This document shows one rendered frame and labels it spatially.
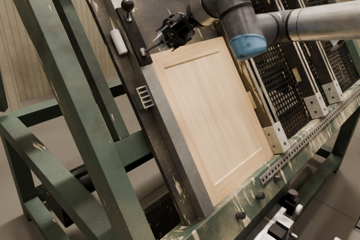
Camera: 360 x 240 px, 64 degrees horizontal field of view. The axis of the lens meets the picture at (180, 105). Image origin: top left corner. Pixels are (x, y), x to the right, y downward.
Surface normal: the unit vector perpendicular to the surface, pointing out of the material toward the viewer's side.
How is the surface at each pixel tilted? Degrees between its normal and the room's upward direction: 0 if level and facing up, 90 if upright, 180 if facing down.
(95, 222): 0
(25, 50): 90
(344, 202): 0
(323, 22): 86
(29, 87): 90
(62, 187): 0
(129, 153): 53
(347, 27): 107
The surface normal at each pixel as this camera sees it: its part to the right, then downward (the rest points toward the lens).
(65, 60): 0.59, -0.25
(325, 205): 0.05, -0.88
